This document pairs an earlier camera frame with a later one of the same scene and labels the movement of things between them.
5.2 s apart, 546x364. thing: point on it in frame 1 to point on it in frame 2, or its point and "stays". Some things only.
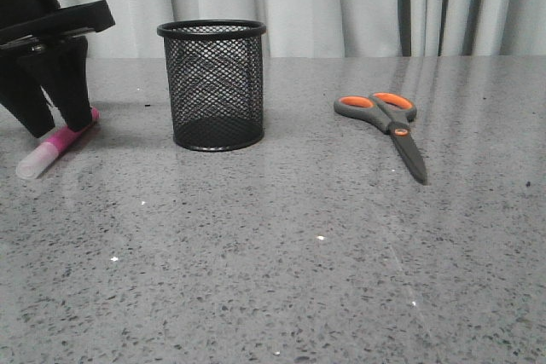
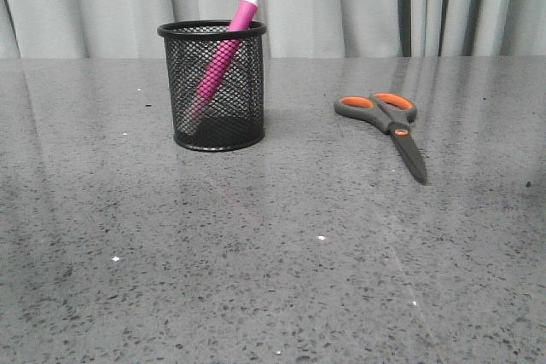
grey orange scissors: x=392 y=113 stays
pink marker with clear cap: x=39 y=158 to x=242 y=21
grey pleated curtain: x=329 y=6 stays
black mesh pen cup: x=216 y=81 stays
